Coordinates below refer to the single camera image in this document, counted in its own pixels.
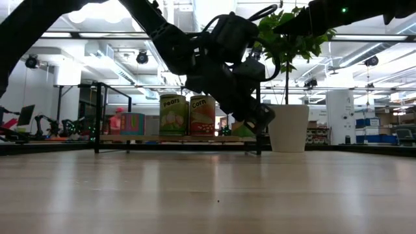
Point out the small black background robot arm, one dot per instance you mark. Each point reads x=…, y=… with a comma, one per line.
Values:
x=69, y=127
x=48, y=125

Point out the black aluminium table frame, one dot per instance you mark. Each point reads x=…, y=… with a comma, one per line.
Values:
x=48, y=148

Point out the pink and teal box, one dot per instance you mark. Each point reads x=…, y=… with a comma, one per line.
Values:
x=132, y=123

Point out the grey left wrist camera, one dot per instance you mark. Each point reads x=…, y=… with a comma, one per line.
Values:
x=250, y=70

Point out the red corn can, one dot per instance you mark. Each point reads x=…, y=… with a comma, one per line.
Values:
x=202, y=115

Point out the wooden shelf with black frame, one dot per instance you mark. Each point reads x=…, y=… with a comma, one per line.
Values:
x=146, y=138

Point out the blue storage bin stack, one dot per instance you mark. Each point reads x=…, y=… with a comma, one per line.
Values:
x=370, y=130

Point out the green leafy plant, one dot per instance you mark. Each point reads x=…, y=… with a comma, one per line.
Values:
x=292, y=48

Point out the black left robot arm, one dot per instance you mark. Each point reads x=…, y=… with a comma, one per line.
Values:
x=169, y=39

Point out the black ceiling spotlight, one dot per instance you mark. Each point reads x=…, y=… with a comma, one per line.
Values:
x=371, y=60
x=142, y=58
x=32, y=61

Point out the white plant pot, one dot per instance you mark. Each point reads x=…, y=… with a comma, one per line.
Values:
x=289, y=128

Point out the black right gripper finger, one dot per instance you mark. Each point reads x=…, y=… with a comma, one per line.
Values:
x=299, y=24

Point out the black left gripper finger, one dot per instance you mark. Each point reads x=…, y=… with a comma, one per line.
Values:
x=261, y=118
x=236, y=116

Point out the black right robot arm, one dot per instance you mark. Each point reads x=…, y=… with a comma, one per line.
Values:
x=401, y=9

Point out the green pears can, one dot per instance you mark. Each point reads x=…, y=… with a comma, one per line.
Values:
x=173, y=114

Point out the person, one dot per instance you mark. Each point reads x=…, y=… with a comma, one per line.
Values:
x=116, y=123

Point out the black background monitor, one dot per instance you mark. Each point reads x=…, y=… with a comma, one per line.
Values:
x=26, y=114

